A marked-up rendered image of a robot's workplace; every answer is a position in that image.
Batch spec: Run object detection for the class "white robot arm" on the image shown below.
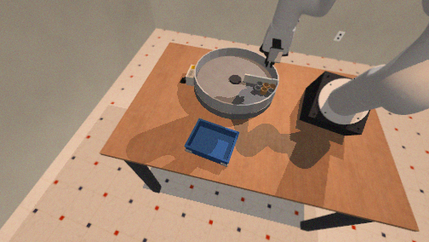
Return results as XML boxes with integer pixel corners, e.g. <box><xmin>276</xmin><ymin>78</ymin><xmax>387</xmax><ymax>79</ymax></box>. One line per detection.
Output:
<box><xmin>267</xmin><ymin>0</ymin><xmax>429</xmax><ymax>124</ymax></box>

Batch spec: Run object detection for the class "blue crate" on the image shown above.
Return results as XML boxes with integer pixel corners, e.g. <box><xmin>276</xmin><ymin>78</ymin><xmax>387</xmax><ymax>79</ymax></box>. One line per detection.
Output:
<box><xmin>184</xmin><ymin>118</ymin><xmax>239</xmax><ymax>167</ymax></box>

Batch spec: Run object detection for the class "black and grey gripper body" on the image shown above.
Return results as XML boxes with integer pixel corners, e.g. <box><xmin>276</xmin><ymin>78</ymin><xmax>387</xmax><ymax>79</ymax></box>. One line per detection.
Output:
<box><xmin>262</xmin><ymin>22</ymin><xmax>295</xmax><ymax>55</ymax></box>

